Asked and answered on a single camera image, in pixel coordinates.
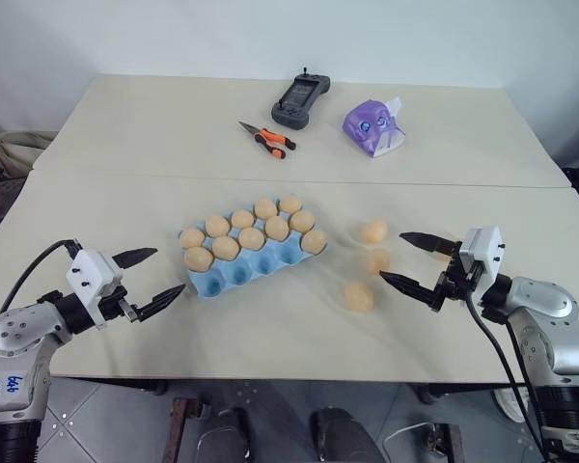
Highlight white floor cable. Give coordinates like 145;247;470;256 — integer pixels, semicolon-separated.
383;418;434;448

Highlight rusty metal frame bar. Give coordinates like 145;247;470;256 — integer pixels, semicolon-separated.
167;397;200;463
430;422;458;463

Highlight purple tissue pack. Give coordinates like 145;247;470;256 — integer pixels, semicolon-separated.
342;95;407;160

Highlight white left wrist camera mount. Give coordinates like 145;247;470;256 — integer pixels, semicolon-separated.
66;248;125;331

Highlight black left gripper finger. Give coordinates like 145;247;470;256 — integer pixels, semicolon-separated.
112;247;159;270
135;283;187;322

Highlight beige fabric bag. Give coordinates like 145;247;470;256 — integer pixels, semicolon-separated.
0;128;57;184

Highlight white shoe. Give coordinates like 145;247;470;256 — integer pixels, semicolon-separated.
492;385;532;424

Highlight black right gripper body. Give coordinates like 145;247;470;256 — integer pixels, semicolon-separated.
427;250;483;314

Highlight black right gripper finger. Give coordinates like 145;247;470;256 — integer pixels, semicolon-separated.
378;270;440;303
399;231;464;256

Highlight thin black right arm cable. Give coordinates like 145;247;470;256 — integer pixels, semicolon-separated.
505;318;544;435

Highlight dark rounded shape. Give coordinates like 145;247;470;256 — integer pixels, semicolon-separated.
197;407;253;463

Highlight dark grey remote controller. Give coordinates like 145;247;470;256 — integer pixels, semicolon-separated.
270;66;331;132

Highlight blue egg tray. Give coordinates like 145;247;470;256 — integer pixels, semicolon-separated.
177;197;330;303

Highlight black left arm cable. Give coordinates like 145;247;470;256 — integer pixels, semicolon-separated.
0;237;85;314

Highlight orange and black pliers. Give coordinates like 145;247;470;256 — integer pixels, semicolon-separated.
237;121;298;162

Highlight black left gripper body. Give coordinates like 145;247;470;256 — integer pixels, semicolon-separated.
96;284;144;324

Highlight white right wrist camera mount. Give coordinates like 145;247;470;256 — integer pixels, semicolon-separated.
457;225;506;293

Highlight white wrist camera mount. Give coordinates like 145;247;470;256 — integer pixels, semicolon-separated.
66;248;125;331
457;225;506;293

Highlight black table foot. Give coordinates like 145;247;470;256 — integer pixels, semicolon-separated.
417;383;448;405

